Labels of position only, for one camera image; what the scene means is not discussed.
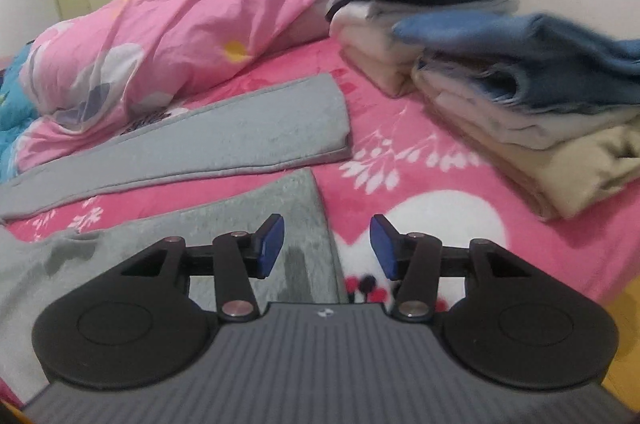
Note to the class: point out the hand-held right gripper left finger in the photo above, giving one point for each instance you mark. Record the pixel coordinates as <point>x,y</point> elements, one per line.
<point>272,249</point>

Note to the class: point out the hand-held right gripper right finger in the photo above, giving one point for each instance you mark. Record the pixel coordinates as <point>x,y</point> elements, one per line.
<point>385,249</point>

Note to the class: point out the grey sweatpants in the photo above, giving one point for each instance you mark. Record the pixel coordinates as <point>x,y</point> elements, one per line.
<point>225,139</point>

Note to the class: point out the beige folded pants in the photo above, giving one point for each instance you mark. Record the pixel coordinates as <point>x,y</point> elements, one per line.
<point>575,174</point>

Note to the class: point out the pink and teal floral duvet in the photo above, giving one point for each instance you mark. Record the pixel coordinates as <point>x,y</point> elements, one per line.
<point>175,29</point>

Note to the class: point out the blue folded jeans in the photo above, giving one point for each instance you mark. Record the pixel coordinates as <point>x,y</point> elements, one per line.
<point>525,44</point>

